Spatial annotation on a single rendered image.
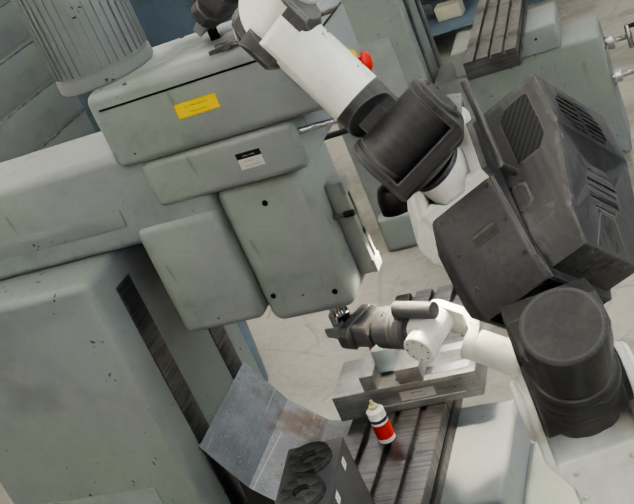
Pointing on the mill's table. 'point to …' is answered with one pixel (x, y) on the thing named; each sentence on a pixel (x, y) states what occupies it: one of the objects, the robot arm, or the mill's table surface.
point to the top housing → (201, 95)
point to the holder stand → (322, 476)
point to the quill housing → (295, 239)
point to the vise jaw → (409, 368)
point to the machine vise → (454, 364)
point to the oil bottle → (380, 423)
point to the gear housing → (236, 160)
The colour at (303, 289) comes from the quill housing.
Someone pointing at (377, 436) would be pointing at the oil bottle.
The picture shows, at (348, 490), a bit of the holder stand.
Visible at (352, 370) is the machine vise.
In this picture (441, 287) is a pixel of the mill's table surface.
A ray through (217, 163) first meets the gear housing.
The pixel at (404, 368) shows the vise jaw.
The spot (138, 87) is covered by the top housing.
